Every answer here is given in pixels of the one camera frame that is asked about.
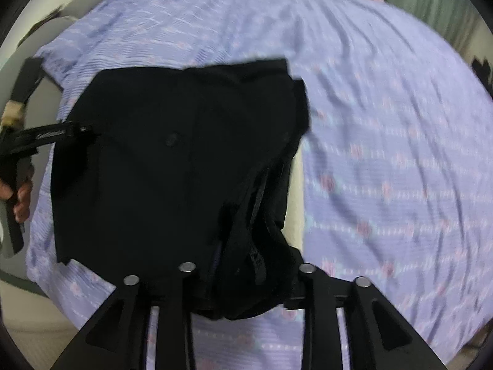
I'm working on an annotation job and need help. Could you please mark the folded cream garment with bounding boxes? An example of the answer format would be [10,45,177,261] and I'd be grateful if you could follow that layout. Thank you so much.
[283,147,305,251]

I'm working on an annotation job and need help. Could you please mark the grey padded headboard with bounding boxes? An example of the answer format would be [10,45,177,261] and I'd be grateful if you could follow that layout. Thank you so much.
[1,0,102,296]

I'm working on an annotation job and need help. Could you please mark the person left hand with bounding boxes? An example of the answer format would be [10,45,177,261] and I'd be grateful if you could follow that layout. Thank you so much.
[0,180,33,224]

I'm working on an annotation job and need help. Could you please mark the black pants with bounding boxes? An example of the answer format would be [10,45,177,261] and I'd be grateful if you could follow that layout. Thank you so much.
[50,59,309,320]

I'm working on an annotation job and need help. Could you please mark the lavender floral bed cover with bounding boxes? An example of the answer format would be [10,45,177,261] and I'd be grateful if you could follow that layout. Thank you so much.
[38,0,492,362]

